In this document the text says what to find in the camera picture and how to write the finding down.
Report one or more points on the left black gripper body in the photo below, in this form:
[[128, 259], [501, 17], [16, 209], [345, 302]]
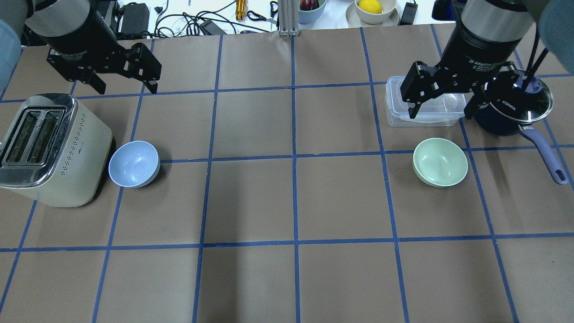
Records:
[[74, 31]]

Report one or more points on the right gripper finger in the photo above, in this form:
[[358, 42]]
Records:
[[423, 83], [500, 93]]

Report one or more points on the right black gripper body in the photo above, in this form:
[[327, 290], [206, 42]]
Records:
[[478, 48]]

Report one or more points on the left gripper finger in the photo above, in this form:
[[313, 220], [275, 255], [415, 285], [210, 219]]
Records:
[[71, 72], [139, 63]]

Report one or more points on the green bowl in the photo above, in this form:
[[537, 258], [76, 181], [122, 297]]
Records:
[[439, 162]]

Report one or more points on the blue bowl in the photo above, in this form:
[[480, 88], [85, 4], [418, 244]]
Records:
[[134, 165]]

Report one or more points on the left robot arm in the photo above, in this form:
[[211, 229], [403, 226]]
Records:
[[45, 18]]

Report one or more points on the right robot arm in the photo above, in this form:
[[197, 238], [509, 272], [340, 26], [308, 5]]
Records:
[[486, 33]]

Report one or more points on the bowl with yellow lemon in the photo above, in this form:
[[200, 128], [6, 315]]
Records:
[[374, 11]]

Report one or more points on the bowl with red fruit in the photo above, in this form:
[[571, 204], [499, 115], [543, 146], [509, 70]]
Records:
[[310, 10]]

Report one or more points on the dark blue saucepan with lid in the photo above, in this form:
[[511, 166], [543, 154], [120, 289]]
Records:
[[536, 102]]

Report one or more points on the clear plastic food container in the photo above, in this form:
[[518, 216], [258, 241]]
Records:
[[443, 111]]

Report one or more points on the black power adapter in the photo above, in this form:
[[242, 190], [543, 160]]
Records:
[[134, 21]]

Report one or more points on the black charger block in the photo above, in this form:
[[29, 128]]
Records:
[[409, 13]]

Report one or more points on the cream two-slot toaster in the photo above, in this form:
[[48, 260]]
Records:
[[55, 151]]

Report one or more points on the beige plate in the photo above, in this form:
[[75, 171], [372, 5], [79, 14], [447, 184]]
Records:
[[354, 21]]

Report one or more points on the orange handled tool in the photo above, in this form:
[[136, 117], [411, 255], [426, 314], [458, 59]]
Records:
[[241, 10]]

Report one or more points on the aluminium frame post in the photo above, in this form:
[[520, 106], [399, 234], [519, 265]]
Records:
[[288, 18]]

